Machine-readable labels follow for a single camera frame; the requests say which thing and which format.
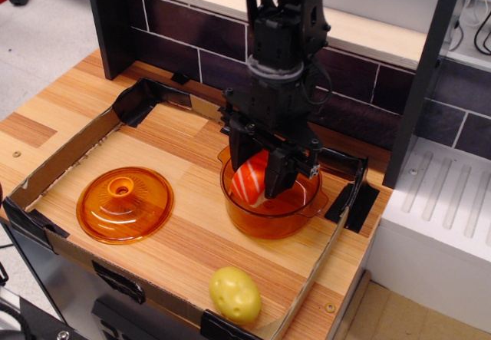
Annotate cardboard fence with black tape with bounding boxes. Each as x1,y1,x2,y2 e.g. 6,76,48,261
2,77,381,340

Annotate orange transparent plastic pot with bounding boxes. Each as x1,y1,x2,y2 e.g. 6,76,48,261
218,147,328,239

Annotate dark grey shelf post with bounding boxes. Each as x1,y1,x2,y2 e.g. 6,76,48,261
383,0,458,189

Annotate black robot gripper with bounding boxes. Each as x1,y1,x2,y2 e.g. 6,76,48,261
219,74,322,199

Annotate yellow toy potato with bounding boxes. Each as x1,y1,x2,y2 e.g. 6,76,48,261
209,266,262,325

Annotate black cable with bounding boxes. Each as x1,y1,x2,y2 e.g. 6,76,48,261
473,0,491,56

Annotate salmon nigiri sushi toy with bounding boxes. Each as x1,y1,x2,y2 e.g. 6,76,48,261
231,150,269,207

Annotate white ribbed sink drainboard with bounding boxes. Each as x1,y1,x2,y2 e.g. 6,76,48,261
378,136,491,268

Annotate orange transparent pot lid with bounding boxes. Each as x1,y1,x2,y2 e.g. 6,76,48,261
76,167,174,244

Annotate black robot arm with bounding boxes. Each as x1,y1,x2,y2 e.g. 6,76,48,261
220,0,331,199

